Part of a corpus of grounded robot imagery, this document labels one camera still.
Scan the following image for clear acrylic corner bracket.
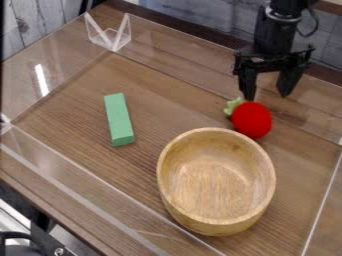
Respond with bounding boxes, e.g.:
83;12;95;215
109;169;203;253
84;13;131;52

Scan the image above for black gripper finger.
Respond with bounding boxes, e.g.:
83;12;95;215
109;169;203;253
276;63;308;97
238;67;258;101

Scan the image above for wooden bowl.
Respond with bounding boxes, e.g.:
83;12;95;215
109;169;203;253
156;127;276;236

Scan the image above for green rectangular block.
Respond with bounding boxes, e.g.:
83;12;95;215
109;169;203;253
104;93;135;146

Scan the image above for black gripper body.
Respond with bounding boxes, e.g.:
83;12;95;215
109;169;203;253
232;6;315;75

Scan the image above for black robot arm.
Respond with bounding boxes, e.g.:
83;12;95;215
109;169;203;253
232;0;319;101

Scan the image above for clear acrylic tray walls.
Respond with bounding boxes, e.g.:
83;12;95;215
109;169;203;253
0;18;342;256

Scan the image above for red plush strawberry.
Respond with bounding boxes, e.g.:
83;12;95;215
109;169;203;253
223;97;272;139

